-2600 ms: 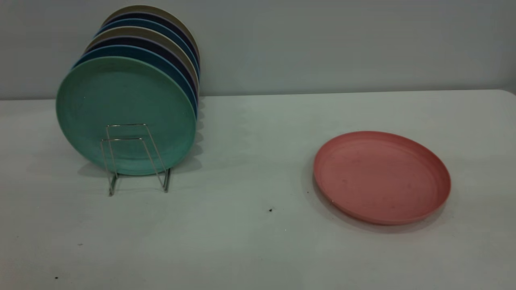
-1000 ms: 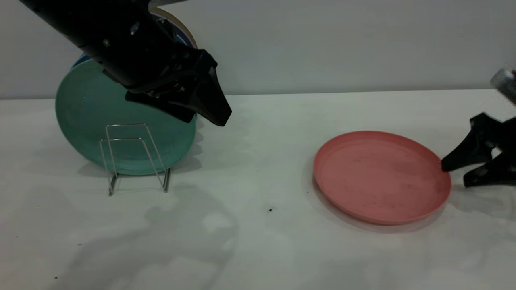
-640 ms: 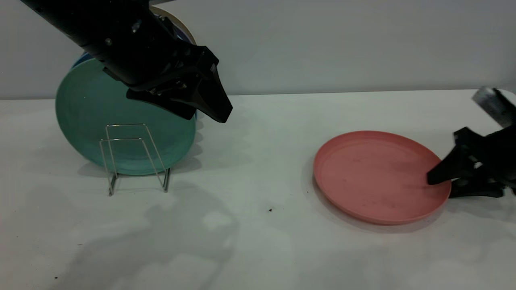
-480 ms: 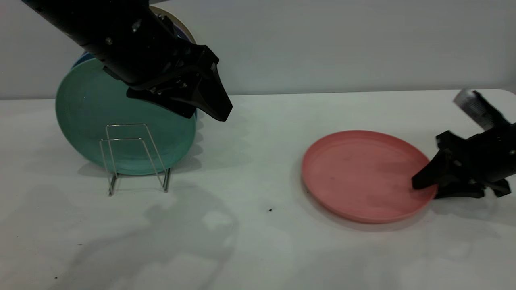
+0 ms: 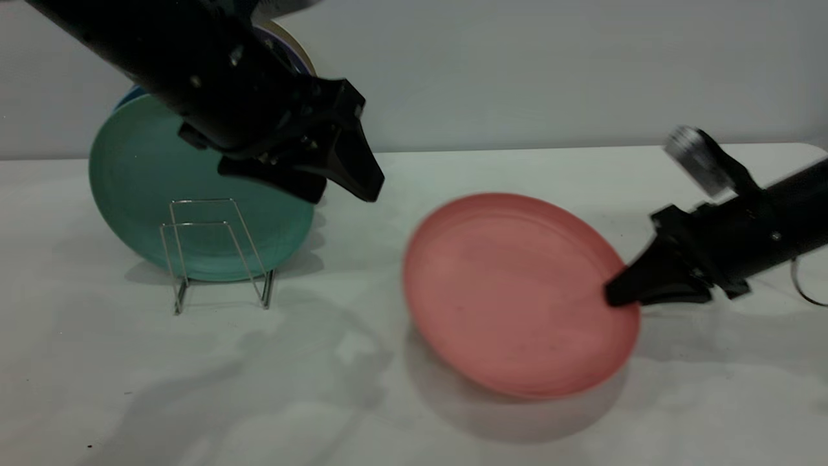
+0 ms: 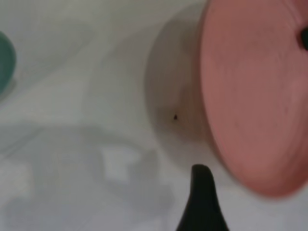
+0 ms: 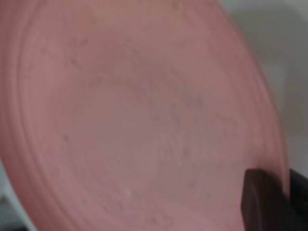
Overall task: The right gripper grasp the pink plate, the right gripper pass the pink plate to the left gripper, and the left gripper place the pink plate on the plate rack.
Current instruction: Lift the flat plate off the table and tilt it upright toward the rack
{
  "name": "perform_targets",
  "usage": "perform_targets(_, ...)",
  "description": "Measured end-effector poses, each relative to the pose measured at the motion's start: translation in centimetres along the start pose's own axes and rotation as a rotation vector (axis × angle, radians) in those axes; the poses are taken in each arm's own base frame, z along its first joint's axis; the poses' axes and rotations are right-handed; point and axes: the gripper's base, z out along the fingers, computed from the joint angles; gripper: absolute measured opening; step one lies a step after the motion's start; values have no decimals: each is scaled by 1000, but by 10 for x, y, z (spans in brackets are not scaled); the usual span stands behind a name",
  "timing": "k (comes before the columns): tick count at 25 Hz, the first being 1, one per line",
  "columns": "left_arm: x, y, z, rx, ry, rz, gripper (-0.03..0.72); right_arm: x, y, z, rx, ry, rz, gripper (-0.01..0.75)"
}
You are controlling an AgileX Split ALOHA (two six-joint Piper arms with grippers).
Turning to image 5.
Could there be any beige plate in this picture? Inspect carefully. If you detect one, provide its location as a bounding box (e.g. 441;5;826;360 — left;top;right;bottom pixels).
270;19;318;77

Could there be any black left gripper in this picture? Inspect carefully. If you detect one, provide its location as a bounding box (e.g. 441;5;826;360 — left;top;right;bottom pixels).
178;39;386;204

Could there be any thin black cable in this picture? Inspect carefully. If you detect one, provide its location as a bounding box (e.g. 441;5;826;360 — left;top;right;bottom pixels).
790;255;828;307

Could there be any green plate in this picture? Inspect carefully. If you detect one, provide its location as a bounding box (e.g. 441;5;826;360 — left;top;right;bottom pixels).
89;93;316;283

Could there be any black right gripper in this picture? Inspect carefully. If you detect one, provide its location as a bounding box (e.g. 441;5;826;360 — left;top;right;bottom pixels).
604;193;778;309

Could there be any metal wire plate rack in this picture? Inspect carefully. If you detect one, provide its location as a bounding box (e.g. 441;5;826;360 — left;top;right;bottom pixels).
160;198;276;317

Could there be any dark purple plate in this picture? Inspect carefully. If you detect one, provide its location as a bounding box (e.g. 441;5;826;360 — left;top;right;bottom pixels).
257;26;307;73

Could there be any blue plate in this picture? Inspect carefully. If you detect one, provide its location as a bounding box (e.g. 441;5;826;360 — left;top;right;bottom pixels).
114;83;148;112

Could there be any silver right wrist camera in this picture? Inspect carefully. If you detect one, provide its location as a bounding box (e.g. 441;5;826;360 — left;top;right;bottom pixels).
664;126;759;200

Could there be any pink plate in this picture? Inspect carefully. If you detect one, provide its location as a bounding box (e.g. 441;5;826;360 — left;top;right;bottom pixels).
402;192;642;399

